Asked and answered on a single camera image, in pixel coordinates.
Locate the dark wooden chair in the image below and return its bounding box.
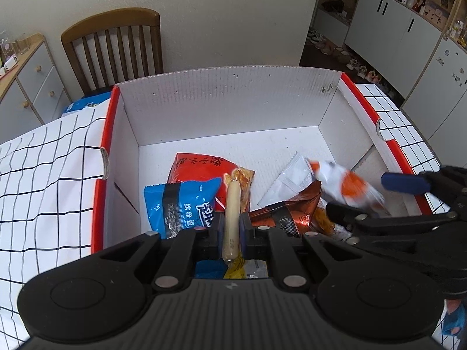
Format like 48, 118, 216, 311
60, 7, 165, 97

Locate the white checkered tablecloth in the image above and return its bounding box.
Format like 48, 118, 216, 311
0, 83, 444, 350

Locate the group of shelf bottles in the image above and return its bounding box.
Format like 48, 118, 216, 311
447, 18, 467, 49

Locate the row of shoes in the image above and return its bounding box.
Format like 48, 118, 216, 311
306, 27, 395, 95

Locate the orange and white snack packet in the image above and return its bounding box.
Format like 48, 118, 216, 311
308, 158, 387, 212

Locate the clear glass cup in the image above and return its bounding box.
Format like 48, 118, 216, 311
15, 33, 32, 55

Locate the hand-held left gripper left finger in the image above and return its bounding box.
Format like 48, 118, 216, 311
97, 211, 225, 292

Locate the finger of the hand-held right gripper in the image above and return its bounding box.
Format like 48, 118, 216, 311
326, 202, 458, 241
381, 166, 467, 208

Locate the white and wood cabinet unit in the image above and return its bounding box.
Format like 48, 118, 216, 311
314, 0, 467, 139

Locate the blue and white box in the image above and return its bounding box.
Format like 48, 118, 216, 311
61, 94, 111, 116

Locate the blue snack packet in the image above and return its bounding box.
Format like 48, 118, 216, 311
143, 177, 229, 281

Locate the red and yellow snack packet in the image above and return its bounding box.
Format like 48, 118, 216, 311
168, 152, 256, 214

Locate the red cardboard box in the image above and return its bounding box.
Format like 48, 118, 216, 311
91, 65, 453, 256

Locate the yellow snack wrapper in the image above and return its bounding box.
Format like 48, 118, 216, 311
222, 258, 246, 281

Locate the silver snack packet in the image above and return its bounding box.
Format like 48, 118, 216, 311
257, 152, 322, 208

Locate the wooden sideboard with grey drawers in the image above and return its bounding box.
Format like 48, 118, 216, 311
0, 33, 72, 143

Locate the brown and orange snack packet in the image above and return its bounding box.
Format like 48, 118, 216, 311
250, 180, 347, 241

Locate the person's right forearm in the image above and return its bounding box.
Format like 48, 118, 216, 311
441, 297, 467, 338

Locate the beige sausage stick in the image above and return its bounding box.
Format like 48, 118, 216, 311
222, 172, 243, 263

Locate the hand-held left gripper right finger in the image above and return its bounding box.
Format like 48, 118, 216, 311
240, 212, 365, 292

